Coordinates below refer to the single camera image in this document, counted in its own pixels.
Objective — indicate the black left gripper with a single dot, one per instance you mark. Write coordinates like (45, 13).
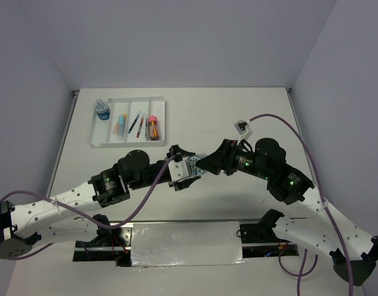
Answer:
(182, 184)

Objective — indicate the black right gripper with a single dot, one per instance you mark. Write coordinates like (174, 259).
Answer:
(230, 148)

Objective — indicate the pink capped crayon tube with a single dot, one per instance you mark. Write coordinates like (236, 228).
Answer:
(154, 134)

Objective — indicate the red gel pen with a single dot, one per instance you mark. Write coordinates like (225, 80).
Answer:
(140, 126)

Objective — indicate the teal gel pen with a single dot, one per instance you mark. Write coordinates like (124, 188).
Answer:
(134, 122)

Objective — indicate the light blue highlighter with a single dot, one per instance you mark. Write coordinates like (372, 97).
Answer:
(121, 126)

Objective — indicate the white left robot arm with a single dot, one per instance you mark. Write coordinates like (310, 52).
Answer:
(73, 215)

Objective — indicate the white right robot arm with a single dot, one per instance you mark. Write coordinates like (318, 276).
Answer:
(335, 237)

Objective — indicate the white compartment tray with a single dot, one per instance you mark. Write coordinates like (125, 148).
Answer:
(100, 135)

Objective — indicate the silver foil sheet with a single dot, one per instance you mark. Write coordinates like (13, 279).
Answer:
(186, 244)

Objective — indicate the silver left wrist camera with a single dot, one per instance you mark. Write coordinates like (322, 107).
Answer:
(179, 170)

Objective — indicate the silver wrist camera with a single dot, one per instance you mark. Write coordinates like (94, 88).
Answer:
(243, 129)
(179, 170)

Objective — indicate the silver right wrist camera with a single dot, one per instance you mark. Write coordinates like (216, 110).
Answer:
(243, 129)

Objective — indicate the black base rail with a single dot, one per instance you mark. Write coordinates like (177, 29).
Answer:
(257, 242)

